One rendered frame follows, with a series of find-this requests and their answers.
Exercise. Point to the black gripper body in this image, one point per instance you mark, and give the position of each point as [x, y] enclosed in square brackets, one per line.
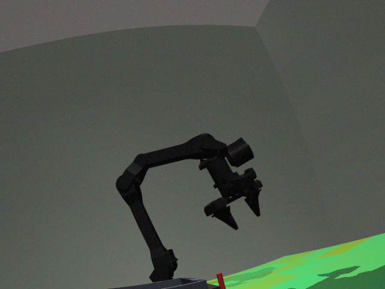
[219, 204]

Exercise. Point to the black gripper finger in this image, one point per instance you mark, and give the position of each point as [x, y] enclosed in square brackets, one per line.
[253, 203]
[225, 216]

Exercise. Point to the dark red peg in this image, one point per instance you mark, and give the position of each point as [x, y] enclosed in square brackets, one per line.
[220, 280]

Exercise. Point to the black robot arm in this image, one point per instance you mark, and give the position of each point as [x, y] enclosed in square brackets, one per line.
[203, 146]

